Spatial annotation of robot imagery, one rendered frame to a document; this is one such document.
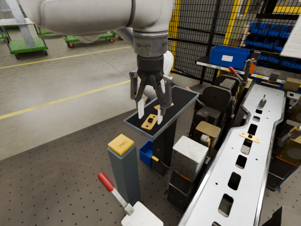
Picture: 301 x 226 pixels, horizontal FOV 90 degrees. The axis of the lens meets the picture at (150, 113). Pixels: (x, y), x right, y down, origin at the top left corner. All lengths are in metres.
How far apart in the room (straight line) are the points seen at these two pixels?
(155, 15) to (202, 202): 0.54
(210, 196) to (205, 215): 0.07
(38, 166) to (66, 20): 1.01
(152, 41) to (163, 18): 0.05
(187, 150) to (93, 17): 0.45
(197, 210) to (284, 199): 0.64
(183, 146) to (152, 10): 0.41
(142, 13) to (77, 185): 0.89
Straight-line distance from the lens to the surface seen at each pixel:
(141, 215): 0.49
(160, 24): 0.39
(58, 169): 1.12
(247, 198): 0.65
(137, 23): 0.37
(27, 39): 6.54
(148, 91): 1.17
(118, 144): 0.49
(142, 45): 0.40
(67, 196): 1.00
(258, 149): 0.82
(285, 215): 0.65
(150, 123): 0.55
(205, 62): 1.64
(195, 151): 0.55
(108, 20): 0.32
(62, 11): 0.30
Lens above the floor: 1.52
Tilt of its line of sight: 37 degrees down
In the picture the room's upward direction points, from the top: straight up
